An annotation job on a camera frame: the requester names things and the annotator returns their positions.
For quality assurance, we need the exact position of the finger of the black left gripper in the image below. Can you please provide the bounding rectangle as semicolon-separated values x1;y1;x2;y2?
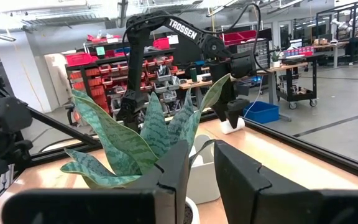
227;98;250;129
211;102;229;123

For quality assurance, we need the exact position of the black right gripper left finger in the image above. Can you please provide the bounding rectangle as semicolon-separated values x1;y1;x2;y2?
129;139;190;224

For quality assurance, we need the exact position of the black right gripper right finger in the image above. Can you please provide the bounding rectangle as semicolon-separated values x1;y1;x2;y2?
213;139;323;224

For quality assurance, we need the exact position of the white plastic pill bottle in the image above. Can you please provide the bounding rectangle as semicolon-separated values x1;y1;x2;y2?
219;117;246;135

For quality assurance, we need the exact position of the blue floor bin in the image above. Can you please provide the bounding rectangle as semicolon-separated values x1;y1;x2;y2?
243;100;280;124

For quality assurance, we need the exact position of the white round plant pot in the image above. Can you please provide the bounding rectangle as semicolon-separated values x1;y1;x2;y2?
183;196;201;224

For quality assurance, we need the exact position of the small potted plant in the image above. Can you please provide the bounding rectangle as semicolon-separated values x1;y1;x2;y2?
270;49;282;68

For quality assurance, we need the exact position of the wooden workbench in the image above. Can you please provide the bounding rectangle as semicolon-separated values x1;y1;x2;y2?
178;61;309;122

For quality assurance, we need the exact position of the black wheeled cart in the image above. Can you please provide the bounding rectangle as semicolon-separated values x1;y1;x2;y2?
277;54;319;110

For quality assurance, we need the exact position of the green snake plant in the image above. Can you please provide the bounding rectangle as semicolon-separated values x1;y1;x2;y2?
60;73;231;190

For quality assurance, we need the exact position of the shelving with red bins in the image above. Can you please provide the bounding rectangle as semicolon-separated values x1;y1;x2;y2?
65;30;183;125

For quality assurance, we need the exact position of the white hanging cable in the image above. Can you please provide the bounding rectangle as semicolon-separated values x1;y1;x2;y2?
244;76;263;118

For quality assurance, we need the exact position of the white plastic handled basket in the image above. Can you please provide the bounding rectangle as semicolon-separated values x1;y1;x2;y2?
185;133;222;205

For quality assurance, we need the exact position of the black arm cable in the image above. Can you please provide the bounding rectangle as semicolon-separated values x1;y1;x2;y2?
228;2;263;74

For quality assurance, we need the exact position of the white metal corner bracket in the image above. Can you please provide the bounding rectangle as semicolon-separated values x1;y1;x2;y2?
0;164;15;189

